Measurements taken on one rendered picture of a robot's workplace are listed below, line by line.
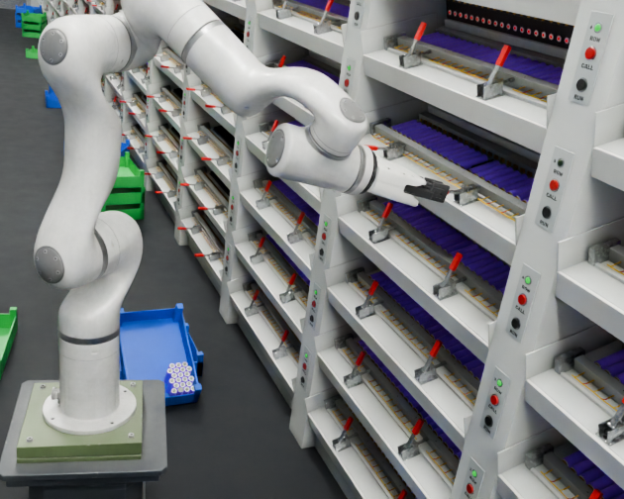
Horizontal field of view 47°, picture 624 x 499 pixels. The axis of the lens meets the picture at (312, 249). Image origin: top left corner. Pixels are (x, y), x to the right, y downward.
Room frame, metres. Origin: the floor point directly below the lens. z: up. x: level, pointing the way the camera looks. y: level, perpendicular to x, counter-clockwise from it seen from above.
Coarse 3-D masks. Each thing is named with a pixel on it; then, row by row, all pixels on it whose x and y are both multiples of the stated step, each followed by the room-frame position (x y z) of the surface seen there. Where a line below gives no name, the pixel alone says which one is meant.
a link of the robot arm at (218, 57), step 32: (224, 32) 1.16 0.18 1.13; (192, 64) 1.15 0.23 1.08; (224, 64) 1.12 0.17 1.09; (256, 64) 1.14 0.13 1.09; (224, 96) 1.12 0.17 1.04; (256, 96) 1.09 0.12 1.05; (288, 96) 1.07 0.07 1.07; (320, 96) 1.05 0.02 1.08; (320, 128) 1.04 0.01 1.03; (352, 128) 1.03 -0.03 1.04
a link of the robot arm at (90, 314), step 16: (96, 224) 1.25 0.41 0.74; (112, 224) 1.28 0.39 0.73; (128, 224) 1.31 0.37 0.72; (112, 240) 1.25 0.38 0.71; (128, 240) 1.28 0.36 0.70; (112, 256) 1.23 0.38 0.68; (128, 256) 1.28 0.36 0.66; (112, 272) 1.27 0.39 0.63; (128, 272) 1.29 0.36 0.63; (80, 288) 1.27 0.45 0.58; (96, 288) 1.26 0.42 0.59; (112, 288) 1.26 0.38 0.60; (128, 288) 1.28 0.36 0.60; (64, 304) 1.23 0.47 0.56; (80, 304) 1.22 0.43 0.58; (96, 304) 1.23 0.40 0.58; (112, 304) 1.24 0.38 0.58; (64, 320) 1.20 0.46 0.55; (80, 320) 1.20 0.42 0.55; (96, 320) 1.21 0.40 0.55; (112, 320) 1.23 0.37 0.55; (64, 336) 1.20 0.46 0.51; (80, 336) 1.19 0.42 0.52; (96, 336) 1.20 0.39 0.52; (112, 336) 1.23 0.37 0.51
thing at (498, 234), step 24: (384, 120) 1.62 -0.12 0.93; (408, 120) 1.67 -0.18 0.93; (456, 120) 1.55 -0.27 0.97; (504, 144) 1.40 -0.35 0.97; (408, 168) 1.41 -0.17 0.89; (456, 216) 1.22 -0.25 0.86; (480, 216) 1.18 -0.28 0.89; (504, 216) 1.17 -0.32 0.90; (480, 240) 1.16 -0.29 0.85; (504, 240) 1.09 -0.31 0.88
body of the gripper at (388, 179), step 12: (384, 168) 1.11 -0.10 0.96; (396, 168) 1.14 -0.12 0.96; (372, 180) 1.11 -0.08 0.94; (384, 180) 1.10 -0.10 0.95; (396, 180) 1.11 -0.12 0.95; (408, 180) 1.12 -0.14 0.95; (420, 180) 1.13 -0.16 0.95; (372, 192) 1.10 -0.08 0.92; (384, 192) 1.11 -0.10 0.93; (396, 192) 1.11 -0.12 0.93; (408, 192) 1.13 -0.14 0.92; (408, 204) 1.13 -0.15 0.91
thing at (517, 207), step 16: (384, 128) 1.58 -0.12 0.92; (384, 144) 1.53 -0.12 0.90; (416, 144) 1.47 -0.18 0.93; (416, 160) 1.42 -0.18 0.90; (432, 160) 1.39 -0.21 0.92; (448, 160) 1.37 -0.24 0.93; (464, 176) 1.29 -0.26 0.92; (480, 192) 1.25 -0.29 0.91; (496, 192) 1.21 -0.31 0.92; (512, 208) 1.16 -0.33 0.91
